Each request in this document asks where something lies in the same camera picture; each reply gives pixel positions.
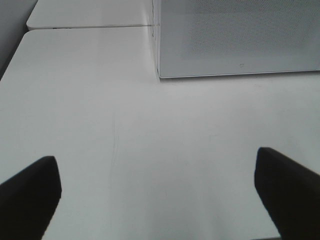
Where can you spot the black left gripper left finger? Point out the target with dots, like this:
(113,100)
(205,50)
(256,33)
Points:
(28,200)

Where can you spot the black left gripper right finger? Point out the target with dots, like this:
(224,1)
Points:
(290,193)

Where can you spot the white rear table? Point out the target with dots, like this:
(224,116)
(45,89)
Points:
(85,14)

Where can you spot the white microwave oven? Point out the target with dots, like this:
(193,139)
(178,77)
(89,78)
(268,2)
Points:
(197,38)

